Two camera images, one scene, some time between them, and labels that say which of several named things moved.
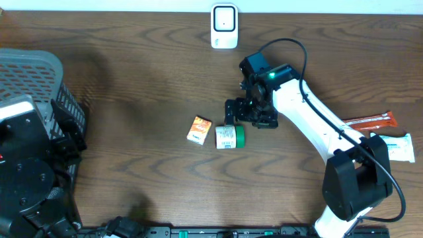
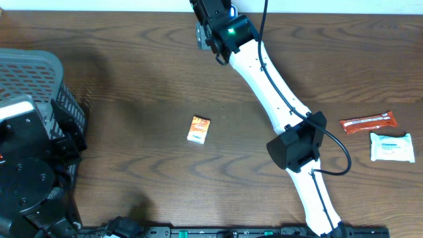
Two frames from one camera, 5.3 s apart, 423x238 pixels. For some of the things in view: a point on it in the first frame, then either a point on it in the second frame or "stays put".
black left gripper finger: [69, 123] stays put
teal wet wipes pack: [400, 148] stays put
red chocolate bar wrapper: [382, 120] stays put
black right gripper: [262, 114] → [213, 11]
